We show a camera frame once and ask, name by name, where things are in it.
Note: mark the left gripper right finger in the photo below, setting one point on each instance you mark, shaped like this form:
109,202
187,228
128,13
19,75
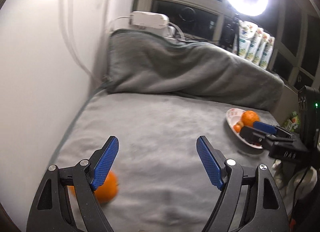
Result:
264,209

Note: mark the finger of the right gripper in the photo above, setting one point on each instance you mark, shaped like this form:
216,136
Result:
271,129
252,135

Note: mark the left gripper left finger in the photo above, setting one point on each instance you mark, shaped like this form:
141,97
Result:
51,208

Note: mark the small mandarin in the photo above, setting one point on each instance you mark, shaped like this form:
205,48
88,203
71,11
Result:
237,128

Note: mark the large rough orange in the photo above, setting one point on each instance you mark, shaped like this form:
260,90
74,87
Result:
249,117

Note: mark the smooth orange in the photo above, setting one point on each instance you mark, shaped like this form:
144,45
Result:
109,190

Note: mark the brown longan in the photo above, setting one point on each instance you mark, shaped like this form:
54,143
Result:
240,123

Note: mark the green snack bag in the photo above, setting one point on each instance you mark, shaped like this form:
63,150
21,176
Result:
292,123

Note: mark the floral white plate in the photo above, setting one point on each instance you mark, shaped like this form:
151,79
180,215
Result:
237,119

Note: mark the floral refill pouch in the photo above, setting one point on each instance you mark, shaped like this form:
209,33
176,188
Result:
267,53
260,50
255,42
243,38

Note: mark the black tripod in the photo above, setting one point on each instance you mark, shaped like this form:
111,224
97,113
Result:
230,30

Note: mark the grey seat cushion cover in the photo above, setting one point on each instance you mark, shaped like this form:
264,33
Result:
163,185

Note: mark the grey blanket backrest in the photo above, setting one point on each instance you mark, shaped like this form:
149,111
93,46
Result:
142,62

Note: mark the white power strip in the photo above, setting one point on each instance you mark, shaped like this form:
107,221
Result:
152,22

